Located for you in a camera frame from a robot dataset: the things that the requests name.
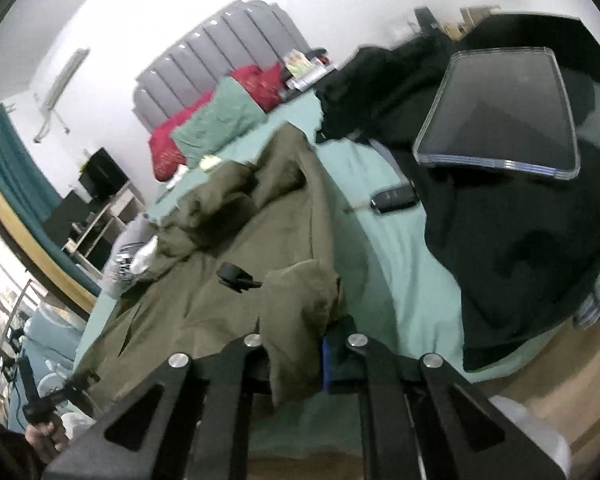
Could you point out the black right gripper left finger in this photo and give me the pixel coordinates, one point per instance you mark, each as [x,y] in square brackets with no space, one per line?
[189,419]

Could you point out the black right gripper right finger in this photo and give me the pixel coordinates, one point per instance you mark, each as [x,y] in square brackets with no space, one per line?
[421,419]

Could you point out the olive green jacket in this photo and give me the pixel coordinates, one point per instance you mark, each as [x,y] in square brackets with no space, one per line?
[249,250]

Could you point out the black clothes pile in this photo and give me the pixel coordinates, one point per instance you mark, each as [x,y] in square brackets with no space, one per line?
[523,249]

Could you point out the person's left hand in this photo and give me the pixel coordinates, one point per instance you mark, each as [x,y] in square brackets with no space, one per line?
[48,439]

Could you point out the teal bed sheet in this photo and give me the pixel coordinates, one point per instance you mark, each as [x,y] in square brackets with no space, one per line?
[395,289]

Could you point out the wooden shelf unit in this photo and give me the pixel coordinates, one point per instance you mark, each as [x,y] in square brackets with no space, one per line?
[89,244]

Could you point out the grey printed sweatshirt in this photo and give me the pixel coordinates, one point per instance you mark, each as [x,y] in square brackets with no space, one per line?
[117,276]

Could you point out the black car key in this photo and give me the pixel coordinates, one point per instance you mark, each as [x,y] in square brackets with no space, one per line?
[389,200]

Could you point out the teal curtain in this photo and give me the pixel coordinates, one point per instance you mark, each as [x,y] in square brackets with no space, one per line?
[32,197]

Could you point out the black monitor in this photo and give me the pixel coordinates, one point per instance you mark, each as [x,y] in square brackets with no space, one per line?
[101,176]

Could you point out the green pillow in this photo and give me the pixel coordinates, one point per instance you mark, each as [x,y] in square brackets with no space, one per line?
[230,113]

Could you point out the smartphone in clear case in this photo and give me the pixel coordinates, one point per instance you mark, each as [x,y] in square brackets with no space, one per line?
[504,109]

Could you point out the red pillow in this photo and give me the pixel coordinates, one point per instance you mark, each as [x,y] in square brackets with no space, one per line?
[262,84]

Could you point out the items on nightstand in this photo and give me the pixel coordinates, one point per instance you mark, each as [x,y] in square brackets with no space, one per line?
[302,69]

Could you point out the grey padded headboard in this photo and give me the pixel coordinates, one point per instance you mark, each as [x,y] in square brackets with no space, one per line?
[242,33]

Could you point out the wall air conditioner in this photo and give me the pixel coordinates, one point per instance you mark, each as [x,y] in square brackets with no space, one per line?
[48,107]

